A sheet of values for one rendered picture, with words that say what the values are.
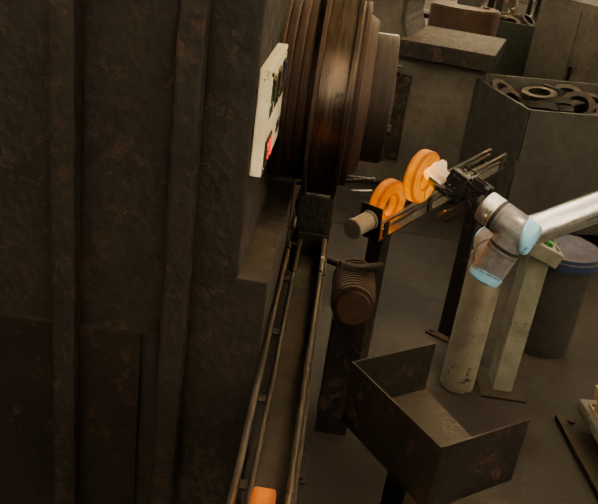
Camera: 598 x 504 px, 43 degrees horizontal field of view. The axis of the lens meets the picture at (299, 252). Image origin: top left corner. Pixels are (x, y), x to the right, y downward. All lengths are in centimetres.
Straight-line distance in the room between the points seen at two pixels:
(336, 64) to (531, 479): 148
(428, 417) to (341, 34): 76
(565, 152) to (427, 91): 90
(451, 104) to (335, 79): 292
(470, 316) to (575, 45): 361
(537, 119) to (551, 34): 243
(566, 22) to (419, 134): 197
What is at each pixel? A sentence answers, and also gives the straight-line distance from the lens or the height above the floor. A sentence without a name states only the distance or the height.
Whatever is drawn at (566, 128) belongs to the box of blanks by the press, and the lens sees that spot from 388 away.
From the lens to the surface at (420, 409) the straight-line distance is 155.
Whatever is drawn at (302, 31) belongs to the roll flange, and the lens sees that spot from 153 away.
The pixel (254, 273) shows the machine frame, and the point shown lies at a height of 87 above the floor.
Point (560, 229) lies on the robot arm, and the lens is 219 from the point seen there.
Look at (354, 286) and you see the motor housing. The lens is 212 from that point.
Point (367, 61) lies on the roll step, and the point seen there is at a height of 122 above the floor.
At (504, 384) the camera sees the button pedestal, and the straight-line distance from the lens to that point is 280.
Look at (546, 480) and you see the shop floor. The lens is 250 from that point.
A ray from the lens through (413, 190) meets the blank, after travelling 212.
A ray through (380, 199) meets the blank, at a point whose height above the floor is 74.
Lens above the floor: 148
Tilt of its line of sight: 25 degrees down
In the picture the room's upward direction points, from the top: 8 degrees clockwise
